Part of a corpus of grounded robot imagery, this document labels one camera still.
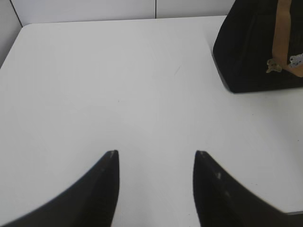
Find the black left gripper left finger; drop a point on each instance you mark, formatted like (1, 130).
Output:
(89, 202)

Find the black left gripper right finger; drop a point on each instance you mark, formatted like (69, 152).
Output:
(221, 201)

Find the black canvas tote bag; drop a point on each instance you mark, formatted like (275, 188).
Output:
(260, 46)

